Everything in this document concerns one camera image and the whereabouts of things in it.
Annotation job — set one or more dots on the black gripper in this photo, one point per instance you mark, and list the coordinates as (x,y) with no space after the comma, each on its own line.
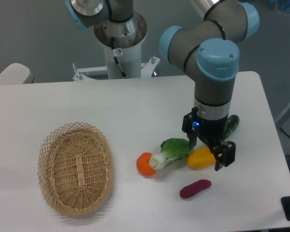
(210,132)

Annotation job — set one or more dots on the dark green cucumber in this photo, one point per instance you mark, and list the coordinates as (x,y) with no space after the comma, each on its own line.
(231,125)

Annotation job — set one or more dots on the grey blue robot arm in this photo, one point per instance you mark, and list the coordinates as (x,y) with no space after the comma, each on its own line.
(208,54)

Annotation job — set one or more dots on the yellow mango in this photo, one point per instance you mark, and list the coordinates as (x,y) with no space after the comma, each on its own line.
(200,158)

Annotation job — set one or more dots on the green bok choy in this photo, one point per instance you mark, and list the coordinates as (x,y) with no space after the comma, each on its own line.
(170,150)

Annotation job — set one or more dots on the purple sweet potato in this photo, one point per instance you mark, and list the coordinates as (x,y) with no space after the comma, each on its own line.
(194,188)

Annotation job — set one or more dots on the orange round fruit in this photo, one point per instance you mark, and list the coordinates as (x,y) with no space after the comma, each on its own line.
(143,166)

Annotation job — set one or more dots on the woven wicker basket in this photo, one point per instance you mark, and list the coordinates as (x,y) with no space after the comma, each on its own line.
(75,169)

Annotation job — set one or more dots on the white chair armrest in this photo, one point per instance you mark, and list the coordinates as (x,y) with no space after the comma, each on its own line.
(16,74)

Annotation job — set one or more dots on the white metal base frame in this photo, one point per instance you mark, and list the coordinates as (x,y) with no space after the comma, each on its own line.
(121,70)

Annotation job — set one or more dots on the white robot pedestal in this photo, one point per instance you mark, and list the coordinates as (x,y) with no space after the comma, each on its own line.
(121,42)

